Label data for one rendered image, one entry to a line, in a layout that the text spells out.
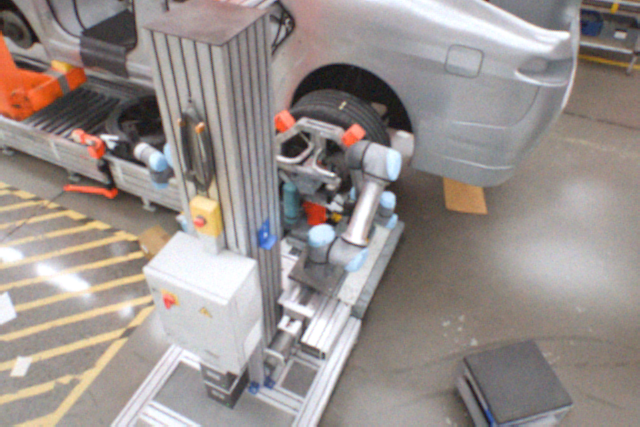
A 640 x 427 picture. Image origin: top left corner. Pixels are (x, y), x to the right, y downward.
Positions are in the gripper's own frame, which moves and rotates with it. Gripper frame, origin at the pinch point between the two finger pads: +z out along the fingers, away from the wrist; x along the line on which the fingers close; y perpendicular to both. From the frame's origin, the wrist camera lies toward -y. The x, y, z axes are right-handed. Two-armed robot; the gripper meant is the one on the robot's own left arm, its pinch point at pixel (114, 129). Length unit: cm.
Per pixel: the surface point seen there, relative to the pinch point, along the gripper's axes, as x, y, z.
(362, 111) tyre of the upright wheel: 102, -4, -71
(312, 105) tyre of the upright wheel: 85, -5, -50
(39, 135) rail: 27, 83, 159
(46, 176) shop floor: 25, 121, 161
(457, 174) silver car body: 133, 26, -121
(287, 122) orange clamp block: 74, 5, -42
